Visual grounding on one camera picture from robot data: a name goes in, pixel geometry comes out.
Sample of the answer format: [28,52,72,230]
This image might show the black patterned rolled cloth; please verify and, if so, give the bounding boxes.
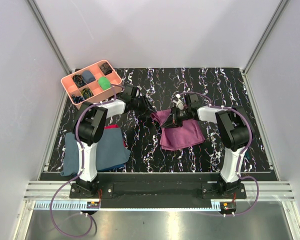
[72,74,85,88]

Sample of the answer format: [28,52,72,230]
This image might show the green rolled cloth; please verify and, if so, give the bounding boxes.
[98,76,112,91]

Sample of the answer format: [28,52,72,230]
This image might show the pink divided organizer tray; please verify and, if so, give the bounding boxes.
[60,60,123,109]

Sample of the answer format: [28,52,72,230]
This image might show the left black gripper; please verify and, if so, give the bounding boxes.
[131,94,157,118]

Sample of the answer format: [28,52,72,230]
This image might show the purple satin napkin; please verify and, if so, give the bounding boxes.
[150,109,206,151]

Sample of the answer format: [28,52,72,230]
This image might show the grey-blue folded cloth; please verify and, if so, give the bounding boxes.
[60,128,131,176]

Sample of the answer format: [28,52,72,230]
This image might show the yellow-black patterned rolled cloth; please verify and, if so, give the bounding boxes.
[81,87,94,100]

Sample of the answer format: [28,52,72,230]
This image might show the dark patterned rolled cloth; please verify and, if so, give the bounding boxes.
[100,62,113,76]

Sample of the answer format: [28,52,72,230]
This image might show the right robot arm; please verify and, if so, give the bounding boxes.
[162,91,255,199]

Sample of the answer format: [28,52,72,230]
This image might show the red folded cloth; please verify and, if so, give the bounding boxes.
[104,124,127,148]

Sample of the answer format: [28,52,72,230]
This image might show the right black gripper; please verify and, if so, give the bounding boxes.
[161,105,191,130]

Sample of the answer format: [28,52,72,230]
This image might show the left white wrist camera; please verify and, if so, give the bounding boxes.
[136,86,143,98]

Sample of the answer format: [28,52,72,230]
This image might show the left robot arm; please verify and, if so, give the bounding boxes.
[71,85,156,198]

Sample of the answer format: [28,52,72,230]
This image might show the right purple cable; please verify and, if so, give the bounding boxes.
[176,91,260,217]

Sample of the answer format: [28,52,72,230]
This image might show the blue rolled cloth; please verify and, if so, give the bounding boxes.
[81,70,96,84]

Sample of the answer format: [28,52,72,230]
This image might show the blue-black patterned rolled cloth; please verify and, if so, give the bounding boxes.
[71,94,85,104]

